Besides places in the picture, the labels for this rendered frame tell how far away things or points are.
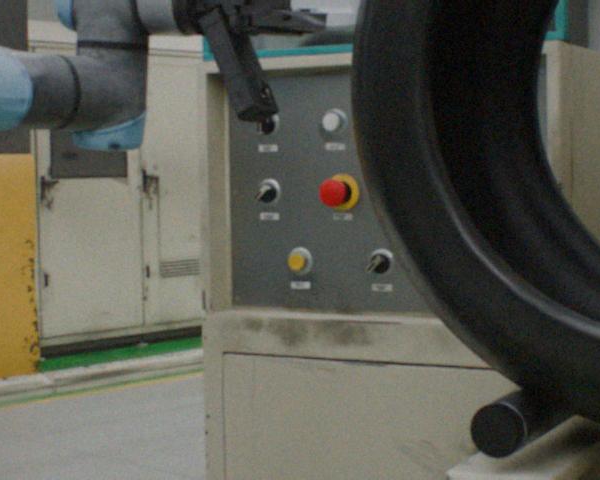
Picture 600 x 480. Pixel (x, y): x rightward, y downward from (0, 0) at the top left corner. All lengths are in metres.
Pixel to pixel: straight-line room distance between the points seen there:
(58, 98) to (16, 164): 5.56
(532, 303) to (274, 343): 0.89
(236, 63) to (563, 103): 0.58
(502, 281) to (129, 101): 0.47
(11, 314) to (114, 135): 5.53
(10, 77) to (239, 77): 0.21
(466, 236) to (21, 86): 0.45
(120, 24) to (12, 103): 0.16
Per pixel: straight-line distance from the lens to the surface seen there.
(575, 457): 1.13
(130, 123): 1.32
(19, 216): 6.83
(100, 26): 1.32
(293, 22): 1.19
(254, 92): 1.24
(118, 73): 1.32
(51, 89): 1.26
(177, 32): 1.29
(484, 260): 1.03
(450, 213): 1.04
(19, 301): 6.86
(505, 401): 1.06
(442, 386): 1.76
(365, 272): 1.84
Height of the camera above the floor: 1.11
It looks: 3 degrees down
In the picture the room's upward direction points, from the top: 1 degrees counter-clockwise
